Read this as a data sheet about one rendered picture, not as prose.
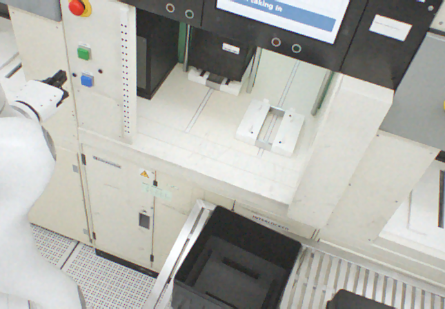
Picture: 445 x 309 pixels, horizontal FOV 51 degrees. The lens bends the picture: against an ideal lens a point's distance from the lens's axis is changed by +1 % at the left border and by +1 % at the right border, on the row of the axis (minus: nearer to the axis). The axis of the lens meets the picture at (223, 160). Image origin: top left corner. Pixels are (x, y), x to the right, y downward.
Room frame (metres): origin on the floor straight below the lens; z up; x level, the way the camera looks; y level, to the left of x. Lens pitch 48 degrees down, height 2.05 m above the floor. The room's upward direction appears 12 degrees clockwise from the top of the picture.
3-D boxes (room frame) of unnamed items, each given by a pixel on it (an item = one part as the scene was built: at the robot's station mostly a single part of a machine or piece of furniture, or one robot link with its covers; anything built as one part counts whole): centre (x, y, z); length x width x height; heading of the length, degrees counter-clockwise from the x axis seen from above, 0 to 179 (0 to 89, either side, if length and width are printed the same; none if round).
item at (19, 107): (0.76, 0.51, 1.20); 0.09 x 0.03 x 0.08; 80
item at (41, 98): (0.82, 0.49, 1.20); 0.11 x 0.10 x 0.07; 170
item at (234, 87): (1.51, 0.08, 0.89); 0.22 x 0.21 x 0.04; 170
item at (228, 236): (0.65, -0.10, 0.85); 0.28 x 0.28 x 0.17; 74
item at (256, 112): (1.24, -0.14, 0.89); 0.22 x 0.21 x 0.04; 170
